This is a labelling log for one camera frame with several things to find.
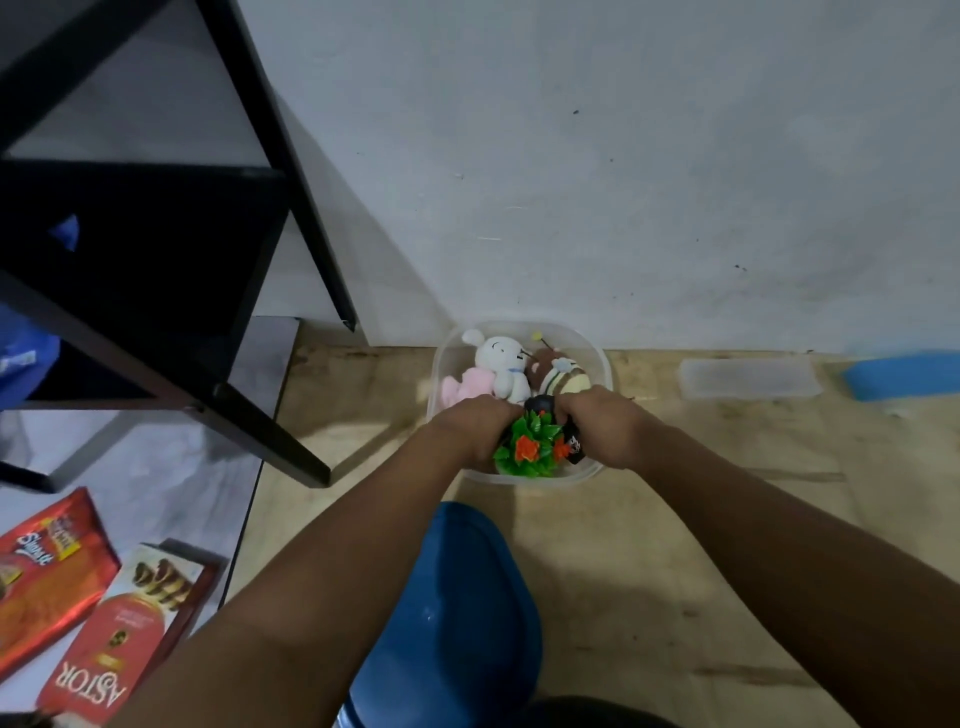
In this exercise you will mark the black toy figure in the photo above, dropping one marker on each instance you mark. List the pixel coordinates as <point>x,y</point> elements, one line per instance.
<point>571,447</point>

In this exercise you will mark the brown striped bee plush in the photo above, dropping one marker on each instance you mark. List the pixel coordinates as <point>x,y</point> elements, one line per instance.
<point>559,375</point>

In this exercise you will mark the light blue plastic lid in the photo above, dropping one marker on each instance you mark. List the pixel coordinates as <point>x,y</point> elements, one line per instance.
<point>904,375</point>

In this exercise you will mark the pink plush toy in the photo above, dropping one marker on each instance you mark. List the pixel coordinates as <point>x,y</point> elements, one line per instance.
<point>466,386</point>

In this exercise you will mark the clear plastic container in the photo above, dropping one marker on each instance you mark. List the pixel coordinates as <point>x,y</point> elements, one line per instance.
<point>450,360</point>

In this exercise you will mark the person's left fingers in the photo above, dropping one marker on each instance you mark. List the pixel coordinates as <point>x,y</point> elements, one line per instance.
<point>507,420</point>

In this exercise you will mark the red snack packet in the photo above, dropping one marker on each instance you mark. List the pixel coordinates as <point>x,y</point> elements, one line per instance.
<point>45,577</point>

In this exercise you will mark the black metal shelf rack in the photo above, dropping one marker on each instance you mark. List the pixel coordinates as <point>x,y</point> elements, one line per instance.
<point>150,255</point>

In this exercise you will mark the person's left forearm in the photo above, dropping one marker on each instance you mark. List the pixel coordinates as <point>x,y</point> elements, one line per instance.
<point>322,600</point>

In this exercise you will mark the clear plastic lid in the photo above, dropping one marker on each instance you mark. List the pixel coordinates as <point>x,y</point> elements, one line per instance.
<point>750,378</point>

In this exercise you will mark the red wafer stick box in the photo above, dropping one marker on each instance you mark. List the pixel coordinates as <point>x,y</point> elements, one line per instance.
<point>120,637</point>

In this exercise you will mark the green plant with orange flowers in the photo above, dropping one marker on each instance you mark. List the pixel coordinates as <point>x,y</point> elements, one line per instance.
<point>534,448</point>

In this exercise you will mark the person's right fingers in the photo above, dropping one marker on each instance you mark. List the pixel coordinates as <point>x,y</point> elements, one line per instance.
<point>571,411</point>

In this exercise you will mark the person's left hand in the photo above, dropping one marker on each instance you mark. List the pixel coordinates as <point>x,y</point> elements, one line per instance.
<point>472,431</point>

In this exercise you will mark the person's right hand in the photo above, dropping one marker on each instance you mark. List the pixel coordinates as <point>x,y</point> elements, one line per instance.
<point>611,427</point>

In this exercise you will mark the white bunny plush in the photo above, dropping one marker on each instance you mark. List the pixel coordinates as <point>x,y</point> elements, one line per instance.
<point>504,364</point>

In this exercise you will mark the blue plastic bag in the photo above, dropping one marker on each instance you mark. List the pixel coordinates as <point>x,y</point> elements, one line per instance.
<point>22,356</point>

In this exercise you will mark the person's right forearm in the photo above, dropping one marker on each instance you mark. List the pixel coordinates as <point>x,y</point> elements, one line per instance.
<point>810,577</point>

